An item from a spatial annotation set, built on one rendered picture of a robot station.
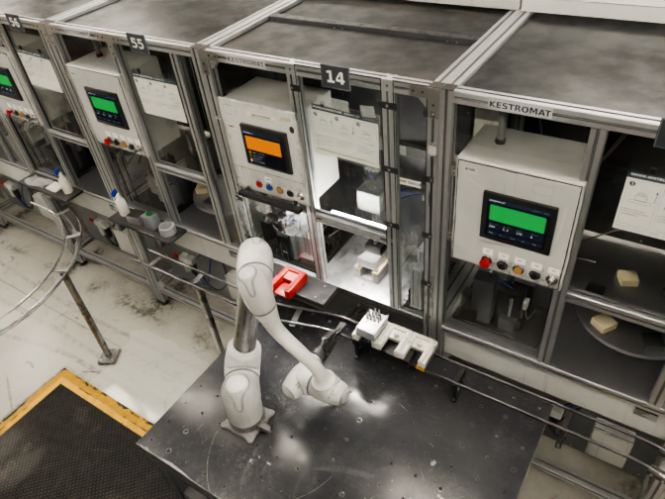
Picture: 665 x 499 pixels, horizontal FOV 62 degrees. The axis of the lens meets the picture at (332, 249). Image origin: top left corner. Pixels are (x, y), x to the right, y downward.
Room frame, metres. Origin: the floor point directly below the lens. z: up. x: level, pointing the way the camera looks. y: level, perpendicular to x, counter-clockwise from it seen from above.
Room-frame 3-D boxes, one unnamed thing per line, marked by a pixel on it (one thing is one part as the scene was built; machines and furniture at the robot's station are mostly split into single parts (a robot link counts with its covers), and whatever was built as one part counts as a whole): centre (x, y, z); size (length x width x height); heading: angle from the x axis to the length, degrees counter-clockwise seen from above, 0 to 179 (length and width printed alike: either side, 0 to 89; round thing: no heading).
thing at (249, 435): (1.42, 0.45, 0.71); 0.22 x 0.18 x 0.06; 53
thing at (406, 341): (1.63, -0.23, 0.84); 0.36 x 0.14 x 0.10; 53
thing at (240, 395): (1.45, 0.47, 0.85); 0.18 x 0.16 x 0.22; 2
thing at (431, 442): (1.36, 0.05, 0.66); 1.50 x 1.06 x 0.04; 53
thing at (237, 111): (2.25, 0.18, 1.60); 0.42 x 0.29 x 0.46; 53
